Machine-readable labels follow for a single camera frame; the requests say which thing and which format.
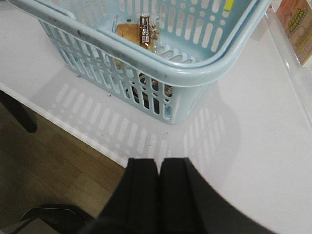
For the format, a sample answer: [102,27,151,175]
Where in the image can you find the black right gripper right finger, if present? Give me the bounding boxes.
[160,157,272,234]

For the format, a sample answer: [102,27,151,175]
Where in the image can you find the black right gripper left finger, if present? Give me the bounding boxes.
[90,158,158,234]

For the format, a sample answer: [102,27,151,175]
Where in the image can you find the packaged bread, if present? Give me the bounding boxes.
[112,14,161,55]

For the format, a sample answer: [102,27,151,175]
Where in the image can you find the black tissue pack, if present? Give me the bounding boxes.
[124,73,173,115]

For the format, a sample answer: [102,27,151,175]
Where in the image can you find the light blue plastic basket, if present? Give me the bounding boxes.
[11,0,269,124]

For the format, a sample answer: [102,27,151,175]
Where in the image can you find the clear acrylic right shelf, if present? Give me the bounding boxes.
[265,0,312,121]

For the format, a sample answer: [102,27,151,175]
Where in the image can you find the colourful puzzle cube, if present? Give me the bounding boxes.
[224,0,234,12]

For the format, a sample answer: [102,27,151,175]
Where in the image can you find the orange snack box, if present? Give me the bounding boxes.
[276,0,312,67]

